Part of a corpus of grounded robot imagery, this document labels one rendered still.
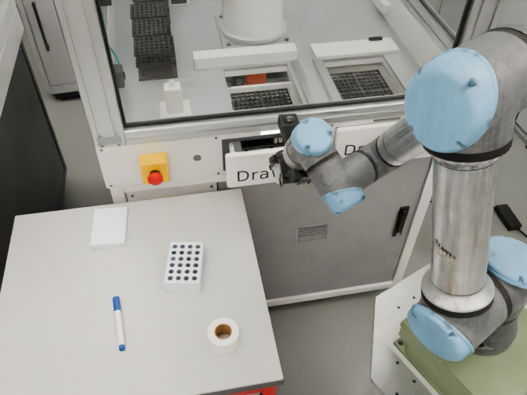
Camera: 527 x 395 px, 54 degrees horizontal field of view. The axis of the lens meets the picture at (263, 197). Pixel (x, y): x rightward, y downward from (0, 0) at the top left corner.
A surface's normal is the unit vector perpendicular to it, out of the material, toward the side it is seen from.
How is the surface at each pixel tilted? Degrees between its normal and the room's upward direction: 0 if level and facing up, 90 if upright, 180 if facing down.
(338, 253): 90
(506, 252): 7
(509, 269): 7
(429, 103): 83
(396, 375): 0
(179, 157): 90
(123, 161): 90
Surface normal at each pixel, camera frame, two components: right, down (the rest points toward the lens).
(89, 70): 0.18, 0.71
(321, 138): 0.11, -0.17
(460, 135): -0.80, 0.33
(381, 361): 0.01, -0.70
